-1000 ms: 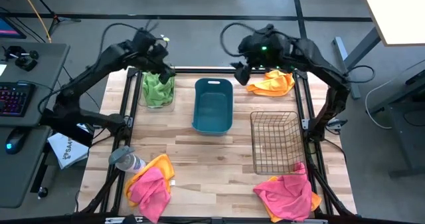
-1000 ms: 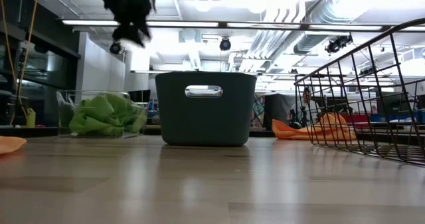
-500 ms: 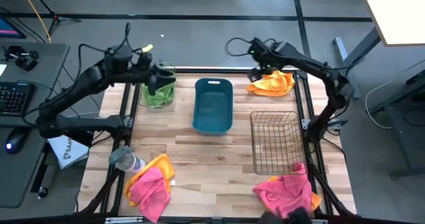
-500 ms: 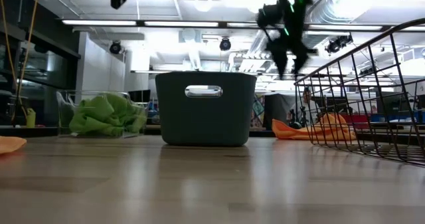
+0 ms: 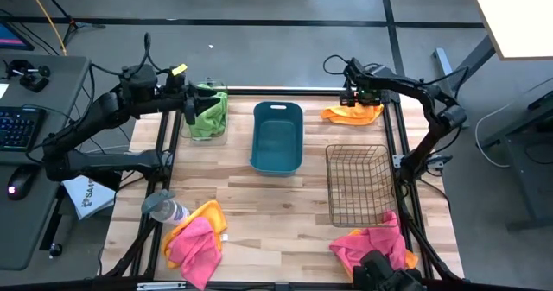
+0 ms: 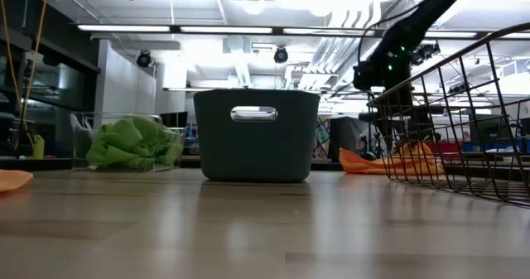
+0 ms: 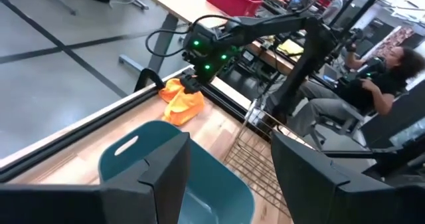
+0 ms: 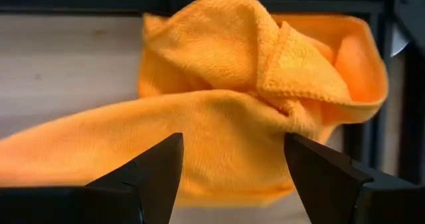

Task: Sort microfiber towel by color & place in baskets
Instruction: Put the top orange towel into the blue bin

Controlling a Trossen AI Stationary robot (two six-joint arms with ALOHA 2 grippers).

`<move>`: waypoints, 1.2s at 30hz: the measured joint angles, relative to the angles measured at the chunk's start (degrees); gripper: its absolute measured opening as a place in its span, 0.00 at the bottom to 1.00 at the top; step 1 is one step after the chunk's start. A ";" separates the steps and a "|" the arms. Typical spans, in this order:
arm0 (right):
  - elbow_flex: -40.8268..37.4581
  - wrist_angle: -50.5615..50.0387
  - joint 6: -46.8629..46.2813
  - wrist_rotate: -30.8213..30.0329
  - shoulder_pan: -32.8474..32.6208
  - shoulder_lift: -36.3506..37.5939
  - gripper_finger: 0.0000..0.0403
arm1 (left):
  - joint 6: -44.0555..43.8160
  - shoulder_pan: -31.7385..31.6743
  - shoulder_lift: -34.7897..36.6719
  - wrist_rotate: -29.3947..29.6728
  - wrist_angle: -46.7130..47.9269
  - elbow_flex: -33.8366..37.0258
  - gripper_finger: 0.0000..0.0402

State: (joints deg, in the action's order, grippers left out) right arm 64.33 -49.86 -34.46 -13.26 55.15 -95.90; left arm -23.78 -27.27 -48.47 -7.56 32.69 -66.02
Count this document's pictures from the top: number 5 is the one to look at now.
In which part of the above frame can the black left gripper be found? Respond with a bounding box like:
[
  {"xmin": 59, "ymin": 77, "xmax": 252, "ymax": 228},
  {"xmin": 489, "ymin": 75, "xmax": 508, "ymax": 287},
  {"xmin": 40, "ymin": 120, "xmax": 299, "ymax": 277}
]
[{"xmin": 168, "ymin": 82, "xmax": 222, "ymax": 126}]

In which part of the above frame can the pink microfiber towel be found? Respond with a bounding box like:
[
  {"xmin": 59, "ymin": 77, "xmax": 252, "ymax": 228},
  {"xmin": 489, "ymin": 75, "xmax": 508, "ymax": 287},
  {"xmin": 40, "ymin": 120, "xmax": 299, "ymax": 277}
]
[
  {"xmin": 328, "ymin": 211, "xmax": 408, "ymax": 279},
  {"xmin": 166, "ymin": 216, "xmax": 224, "ymax": 291}
]

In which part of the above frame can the clear plastic bin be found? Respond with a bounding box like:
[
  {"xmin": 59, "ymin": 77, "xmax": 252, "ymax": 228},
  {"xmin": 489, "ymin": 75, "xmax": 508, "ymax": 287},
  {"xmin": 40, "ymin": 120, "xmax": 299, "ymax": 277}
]
[{"xmin": 181, "ymin": 79, "xmax": 229, "ymax": 148}]

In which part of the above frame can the blue plastic basket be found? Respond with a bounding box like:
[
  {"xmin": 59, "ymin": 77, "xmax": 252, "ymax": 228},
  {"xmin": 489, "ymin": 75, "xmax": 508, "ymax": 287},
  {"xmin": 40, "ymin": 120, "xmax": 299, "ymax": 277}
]
[{"xmin": 249, "ymin": 100, "xmax": 305, "ymax": 178}]

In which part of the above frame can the grey table leg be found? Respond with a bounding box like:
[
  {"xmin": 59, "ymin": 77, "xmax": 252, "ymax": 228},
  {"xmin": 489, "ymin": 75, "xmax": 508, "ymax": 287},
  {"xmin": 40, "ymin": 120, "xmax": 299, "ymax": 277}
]
[{"xmin": 433, "ymin": 35, "xmax": 497, "ymax": 126}]

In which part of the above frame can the black tripod stand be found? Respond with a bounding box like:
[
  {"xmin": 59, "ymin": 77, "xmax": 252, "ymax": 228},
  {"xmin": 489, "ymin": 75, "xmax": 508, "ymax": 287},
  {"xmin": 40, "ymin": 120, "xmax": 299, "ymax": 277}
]
[{"xmin": 34, "ymin": 0, "xmax": 107, "ymax": 46}]

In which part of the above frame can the grey computer desk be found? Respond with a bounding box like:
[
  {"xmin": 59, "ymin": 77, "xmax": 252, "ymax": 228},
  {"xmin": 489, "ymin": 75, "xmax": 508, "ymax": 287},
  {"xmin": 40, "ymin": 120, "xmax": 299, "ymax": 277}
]
[{"xmin": 0, "ymin": 55, "xmax": 92, "ymax": 271}]

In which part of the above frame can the white printed bag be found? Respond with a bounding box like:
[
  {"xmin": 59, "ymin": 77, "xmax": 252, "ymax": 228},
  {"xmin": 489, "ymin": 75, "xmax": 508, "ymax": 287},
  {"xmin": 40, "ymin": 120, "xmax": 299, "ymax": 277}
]
[{"xmin": 61, "ymin": 174, "xmax": 117, "ymax": 221}]

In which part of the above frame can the black desk clamp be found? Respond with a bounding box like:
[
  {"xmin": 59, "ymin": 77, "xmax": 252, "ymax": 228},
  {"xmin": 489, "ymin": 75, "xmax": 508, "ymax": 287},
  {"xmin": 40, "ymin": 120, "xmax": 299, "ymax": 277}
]
[{"xmin": 3, "ymin": 59, "xmax": 52, "ymax": 93}]

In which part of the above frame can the white table top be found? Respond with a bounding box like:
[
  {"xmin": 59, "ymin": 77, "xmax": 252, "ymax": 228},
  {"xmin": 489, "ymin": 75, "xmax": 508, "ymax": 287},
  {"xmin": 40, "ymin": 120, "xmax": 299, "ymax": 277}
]
[{"xmin": 467, "ymin": 0, "xmax": 553, "ymax": 61}]

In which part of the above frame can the dark grey side desk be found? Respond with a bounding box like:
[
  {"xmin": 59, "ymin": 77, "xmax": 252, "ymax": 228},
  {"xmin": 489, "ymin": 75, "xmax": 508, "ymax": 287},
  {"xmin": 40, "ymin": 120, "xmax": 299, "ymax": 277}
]
[{"xmin": 477, "ymin": 77, "xmax": 553, "ymax": 231}]

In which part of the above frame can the black backlit keyboard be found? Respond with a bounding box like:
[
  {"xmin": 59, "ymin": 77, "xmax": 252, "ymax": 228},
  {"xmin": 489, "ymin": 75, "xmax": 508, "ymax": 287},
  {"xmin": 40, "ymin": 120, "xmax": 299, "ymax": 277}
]
[{"xmin": 0, "ymin": 106, "xmax": 48, "ymax": 153}]

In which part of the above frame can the black computer mouse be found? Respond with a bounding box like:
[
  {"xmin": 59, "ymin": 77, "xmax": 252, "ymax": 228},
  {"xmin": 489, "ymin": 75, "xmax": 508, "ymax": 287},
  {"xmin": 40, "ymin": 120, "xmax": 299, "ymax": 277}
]
[{"xmin": 6, "ymin": 165, "xmax": 38, "ymax": 201}]

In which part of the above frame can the computer monitor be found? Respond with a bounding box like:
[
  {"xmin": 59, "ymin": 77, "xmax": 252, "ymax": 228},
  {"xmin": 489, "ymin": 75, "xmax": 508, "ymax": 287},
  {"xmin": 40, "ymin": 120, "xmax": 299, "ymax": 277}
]
[{"xmin": 0, "ymin": 21, "xmax": 35, "ymax": 52}]

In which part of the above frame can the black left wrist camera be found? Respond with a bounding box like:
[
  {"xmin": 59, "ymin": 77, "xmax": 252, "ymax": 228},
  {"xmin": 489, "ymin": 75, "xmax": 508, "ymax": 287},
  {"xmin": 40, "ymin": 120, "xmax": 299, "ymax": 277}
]
[{"xmin": 166, "ymin": 69, "xmax": 188, "ymax": 94}]

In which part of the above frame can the gold wire basket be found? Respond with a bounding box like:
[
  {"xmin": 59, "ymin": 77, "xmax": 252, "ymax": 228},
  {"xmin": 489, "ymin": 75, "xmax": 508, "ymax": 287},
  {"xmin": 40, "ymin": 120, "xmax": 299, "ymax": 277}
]
[{"xmin": 325, "ymin": 143, "xmax": 401, "ymax": 228}]

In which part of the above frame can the black aluminium table frame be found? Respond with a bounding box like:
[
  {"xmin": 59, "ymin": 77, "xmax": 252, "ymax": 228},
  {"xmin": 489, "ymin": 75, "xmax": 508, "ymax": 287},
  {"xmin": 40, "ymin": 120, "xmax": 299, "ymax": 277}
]
[{"xmin": 103, "ymin": 85, "xmax": 466, "ymax": 283}]

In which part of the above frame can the white cable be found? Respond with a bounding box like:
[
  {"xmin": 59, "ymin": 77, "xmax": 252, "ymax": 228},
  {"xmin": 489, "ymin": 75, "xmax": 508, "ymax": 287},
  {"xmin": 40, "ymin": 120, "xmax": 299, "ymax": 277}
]
[{"xmin": 474, "ymin": 103, "xmax": 513, "ymax": 169}]

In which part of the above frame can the yellow cable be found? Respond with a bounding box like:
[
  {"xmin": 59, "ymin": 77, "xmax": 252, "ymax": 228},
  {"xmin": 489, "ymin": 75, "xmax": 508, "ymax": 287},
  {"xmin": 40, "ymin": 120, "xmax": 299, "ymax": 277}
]
[{"xmin": 21, "ymin": 0, "xmax": 68, "ymax": 57}]

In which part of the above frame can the silver metal bracket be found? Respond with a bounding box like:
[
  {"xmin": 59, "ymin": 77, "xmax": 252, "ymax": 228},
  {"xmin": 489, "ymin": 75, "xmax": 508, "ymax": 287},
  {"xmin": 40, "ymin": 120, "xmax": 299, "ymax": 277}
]
[{"xmin": 136, "ymin": 281, "xmax": 187, "ymax": 291}]

